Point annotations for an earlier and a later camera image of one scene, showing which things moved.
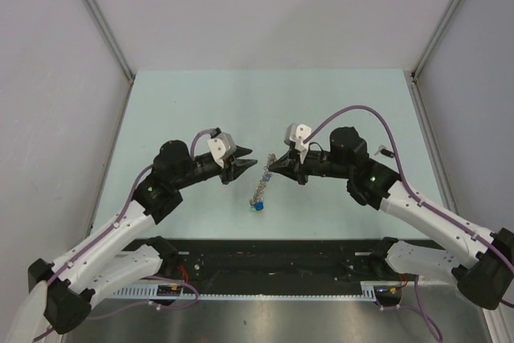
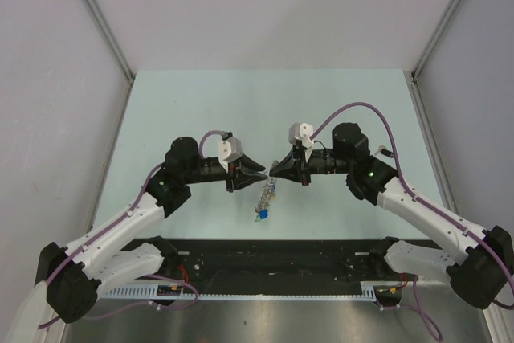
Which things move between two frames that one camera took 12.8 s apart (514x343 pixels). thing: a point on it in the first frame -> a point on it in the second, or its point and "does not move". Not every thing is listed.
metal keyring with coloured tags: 256,202 -> 267,195
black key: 385,152 does not move
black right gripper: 287,165 does not move
